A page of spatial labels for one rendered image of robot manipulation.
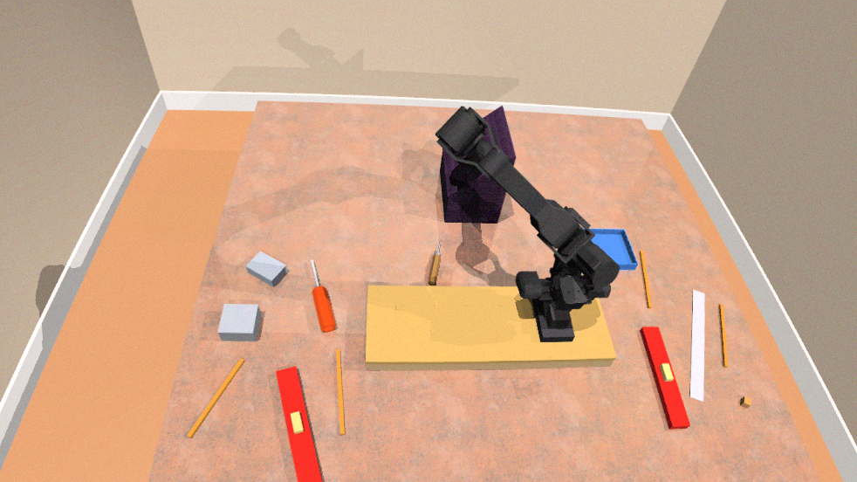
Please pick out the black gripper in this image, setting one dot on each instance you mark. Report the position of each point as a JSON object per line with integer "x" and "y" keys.
{"x": 530, "y": 286}

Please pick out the orange-handled awl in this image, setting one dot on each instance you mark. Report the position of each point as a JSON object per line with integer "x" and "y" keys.
{"x": 322, "y": 304}

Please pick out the orange thin rod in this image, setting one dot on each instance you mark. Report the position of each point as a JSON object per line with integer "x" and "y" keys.
{"x": 217, "y": 396}
{"x": 645, "y": 278}
{"x": 722, "y": 326}
{"x": 341, "y": 412}

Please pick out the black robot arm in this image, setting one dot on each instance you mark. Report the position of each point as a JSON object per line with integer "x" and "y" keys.
{"x": 558, "y": 227}

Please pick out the blue shallow tray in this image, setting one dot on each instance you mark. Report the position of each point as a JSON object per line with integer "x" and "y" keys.
{"x": 616, "y": 244}

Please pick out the white flat strip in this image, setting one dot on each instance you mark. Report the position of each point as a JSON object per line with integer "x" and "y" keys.
{"x": 697, "y": 350}

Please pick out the red flat bar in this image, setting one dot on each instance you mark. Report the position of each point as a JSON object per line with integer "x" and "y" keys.
{"x": 302, "y": 448}
{"x": 667, "y": 387}

